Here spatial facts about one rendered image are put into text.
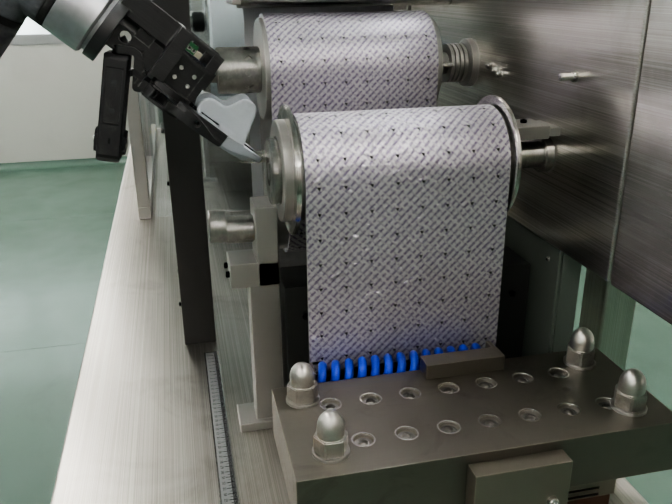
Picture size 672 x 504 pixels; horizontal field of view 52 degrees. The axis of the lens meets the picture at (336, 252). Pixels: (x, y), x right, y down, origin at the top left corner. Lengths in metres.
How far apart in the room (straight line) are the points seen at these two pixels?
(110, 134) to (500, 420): 0.50
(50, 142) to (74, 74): 0.62
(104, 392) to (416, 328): 0.48
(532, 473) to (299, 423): 0.23
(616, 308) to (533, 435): 0.44
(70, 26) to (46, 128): 5.71
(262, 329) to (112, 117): 0.31
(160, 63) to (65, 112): 5.67
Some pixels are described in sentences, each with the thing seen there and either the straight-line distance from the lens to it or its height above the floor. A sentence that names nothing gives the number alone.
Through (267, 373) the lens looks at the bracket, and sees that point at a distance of 0.91.
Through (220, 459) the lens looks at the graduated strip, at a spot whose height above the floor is 0.90.
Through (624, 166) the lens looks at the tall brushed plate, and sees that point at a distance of 0.77.
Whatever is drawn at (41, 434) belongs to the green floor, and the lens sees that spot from 2.69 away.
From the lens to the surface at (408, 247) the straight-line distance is 0.79.
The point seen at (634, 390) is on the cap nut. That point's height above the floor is 1.06.
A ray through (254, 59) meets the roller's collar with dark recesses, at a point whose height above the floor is 1.35.
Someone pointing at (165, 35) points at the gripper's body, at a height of 1.40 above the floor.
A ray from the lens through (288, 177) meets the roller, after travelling 0.74.
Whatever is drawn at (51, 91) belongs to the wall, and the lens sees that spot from 6.39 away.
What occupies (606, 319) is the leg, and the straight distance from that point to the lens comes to 1.14.
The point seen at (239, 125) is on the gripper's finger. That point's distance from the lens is 0.77.
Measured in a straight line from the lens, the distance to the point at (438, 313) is 0.84.
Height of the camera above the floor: 1.45
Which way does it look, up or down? 21 degrees down
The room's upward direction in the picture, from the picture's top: 1 degrees counter-clockwise
